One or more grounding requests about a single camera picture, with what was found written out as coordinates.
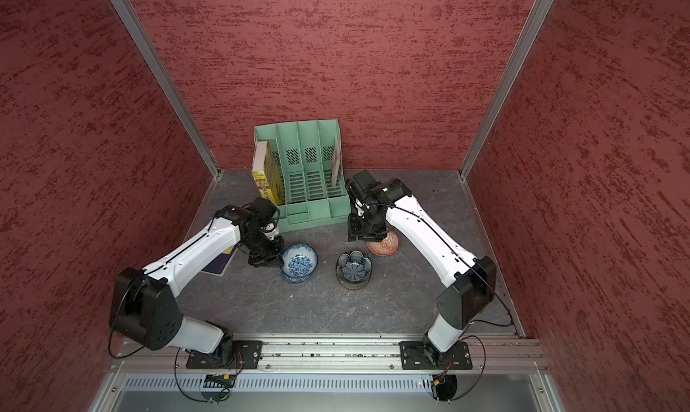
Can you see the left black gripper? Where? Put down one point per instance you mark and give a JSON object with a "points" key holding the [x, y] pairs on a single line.
{"points": [[272, 258]]}

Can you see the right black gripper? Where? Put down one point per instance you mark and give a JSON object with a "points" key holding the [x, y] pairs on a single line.
{"points": [[355, 228]]}

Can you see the orange diamond pattern bowl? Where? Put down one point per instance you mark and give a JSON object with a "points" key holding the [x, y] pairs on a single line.
{"points": [[385, 248]]}

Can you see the blue floral bowl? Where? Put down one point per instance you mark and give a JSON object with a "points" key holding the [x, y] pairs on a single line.
{"points": [[299, 261], [295, 281]]}

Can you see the dark flower pattern bowl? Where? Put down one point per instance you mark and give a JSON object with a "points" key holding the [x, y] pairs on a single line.
{"points": [[354, 267]]}

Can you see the green triangle pattern bowl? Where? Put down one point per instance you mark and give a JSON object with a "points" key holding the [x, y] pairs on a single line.
{"points": [[342, 282]]}

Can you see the pink striped bowl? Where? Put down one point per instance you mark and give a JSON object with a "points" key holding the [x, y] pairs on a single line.
{"points": [[350, 287]]}

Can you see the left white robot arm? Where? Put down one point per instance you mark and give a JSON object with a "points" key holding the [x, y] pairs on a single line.
{"points": [[144, 305]]}

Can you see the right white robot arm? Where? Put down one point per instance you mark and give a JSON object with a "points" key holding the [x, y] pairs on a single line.
{"points": [[469, 281]]}

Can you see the thin pink booklet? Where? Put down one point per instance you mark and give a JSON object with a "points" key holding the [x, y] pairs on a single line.
{"points": [[336, 161]]}

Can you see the yellow white book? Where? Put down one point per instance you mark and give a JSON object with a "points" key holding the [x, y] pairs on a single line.
{"points": [[266, 174]]}

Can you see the green plastic file organizer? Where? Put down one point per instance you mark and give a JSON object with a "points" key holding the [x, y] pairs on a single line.
{"points": [[304, 151]]}

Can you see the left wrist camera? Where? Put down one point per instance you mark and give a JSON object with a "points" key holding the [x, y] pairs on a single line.
{"points": [[265, 214]]}

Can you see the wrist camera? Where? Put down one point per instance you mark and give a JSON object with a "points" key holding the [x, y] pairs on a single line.
{"points": [[363, 182], [265, 214]]}

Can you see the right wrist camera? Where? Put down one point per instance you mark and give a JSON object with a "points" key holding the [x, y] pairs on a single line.
{"points": [[363, 182]]}

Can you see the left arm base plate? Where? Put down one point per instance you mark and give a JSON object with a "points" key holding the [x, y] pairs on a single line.
{"points": [[248, 354]]}

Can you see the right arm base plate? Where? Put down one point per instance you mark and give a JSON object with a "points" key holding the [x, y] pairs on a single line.
{"points": [[420, 355]]}

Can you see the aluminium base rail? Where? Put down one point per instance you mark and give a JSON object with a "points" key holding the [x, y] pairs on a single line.
{"points": [[380, 354]]}

